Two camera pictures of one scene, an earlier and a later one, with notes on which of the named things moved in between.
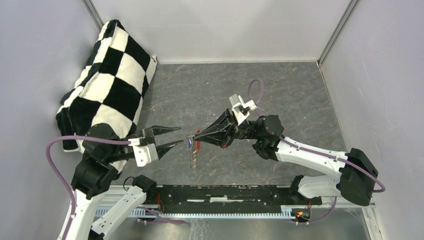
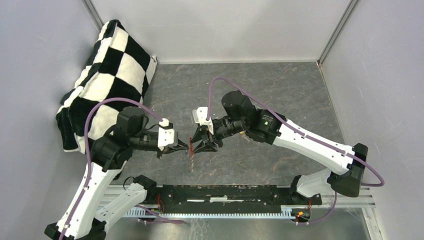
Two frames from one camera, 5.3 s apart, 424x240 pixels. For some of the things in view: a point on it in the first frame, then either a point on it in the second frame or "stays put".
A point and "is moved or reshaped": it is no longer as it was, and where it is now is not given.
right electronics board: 301,215 stays put
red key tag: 198,142 is moved or reshaped
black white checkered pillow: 109,88 stays put
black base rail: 226,198 stays put
